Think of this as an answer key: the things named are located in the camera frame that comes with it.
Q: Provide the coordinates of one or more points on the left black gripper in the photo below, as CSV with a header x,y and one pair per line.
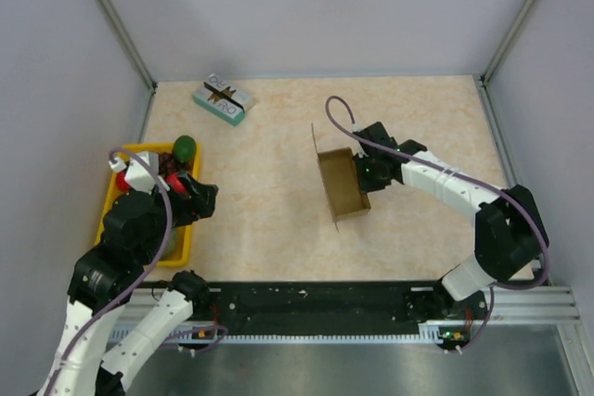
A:
x,y
200,204

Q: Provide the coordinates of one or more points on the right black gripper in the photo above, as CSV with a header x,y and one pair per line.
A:
x,y
364,185

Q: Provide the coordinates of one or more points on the brown cardboard box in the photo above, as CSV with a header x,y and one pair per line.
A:
x,y
340,181

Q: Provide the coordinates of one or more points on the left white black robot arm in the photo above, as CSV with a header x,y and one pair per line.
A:
x,y
137,226

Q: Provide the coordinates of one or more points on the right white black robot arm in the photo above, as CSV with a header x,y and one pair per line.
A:
x,y
508,230

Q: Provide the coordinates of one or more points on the red tomato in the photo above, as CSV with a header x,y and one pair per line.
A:
x,y
175,183

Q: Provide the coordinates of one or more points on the dark purple grape bunch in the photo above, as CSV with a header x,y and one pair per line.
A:
x,y
167,163

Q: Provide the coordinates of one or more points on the green avocado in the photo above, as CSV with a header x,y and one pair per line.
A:
x,y
184,148

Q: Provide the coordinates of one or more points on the green melon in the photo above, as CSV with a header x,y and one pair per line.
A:
x,y
171,245

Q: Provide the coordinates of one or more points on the yellow plastic tray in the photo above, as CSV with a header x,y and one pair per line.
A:
x,y
175,258

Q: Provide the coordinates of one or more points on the red apple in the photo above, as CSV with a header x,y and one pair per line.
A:
x,y
121,182

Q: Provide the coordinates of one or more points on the white teal printed carton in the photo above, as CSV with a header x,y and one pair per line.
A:
x,y
223,99

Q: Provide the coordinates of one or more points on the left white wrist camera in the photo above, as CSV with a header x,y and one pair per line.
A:
x,y
138,178

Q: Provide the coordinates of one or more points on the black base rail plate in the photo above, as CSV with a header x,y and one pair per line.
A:
x,y
333,308

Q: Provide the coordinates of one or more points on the grey slotted cable duct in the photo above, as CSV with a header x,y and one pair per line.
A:
x,y
427,335

